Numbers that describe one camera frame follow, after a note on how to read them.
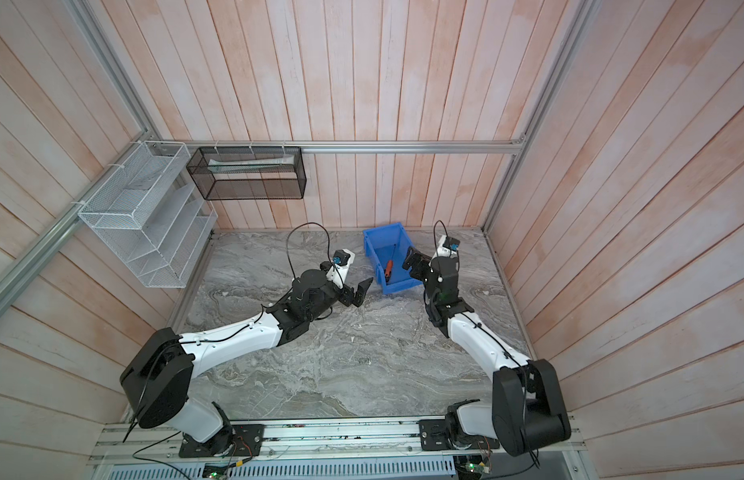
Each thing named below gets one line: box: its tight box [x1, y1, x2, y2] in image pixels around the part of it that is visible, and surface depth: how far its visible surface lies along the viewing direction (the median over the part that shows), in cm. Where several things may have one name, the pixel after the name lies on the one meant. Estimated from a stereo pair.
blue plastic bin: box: [363, 222, 423, 295], surface depth 106 cm
